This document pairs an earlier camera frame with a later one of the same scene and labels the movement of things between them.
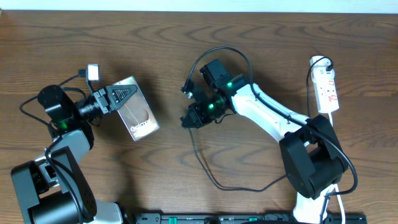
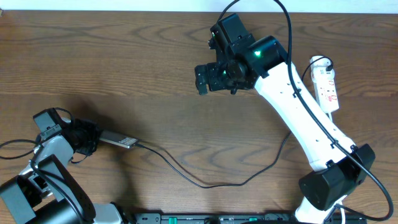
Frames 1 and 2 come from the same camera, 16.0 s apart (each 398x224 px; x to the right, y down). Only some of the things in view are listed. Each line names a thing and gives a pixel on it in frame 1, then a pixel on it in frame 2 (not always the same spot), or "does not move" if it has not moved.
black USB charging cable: (263, 186) → (257, 174)
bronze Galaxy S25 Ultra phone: (135, 112) → (118, 137)
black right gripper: (199, 120) → (214, 84)
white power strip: (326, 96) does not move
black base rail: (247, 218) does not move
